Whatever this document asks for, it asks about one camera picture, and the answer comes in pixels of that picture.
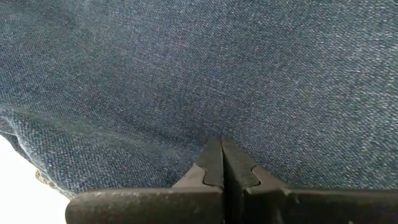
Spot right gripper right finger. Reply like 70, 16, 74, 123
221, 138, 398, 224

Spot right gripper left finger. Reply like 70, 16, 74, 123
65, 138, 224, 224

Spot dark denim jeans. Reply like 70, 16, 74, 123
0, 0, 398, 200

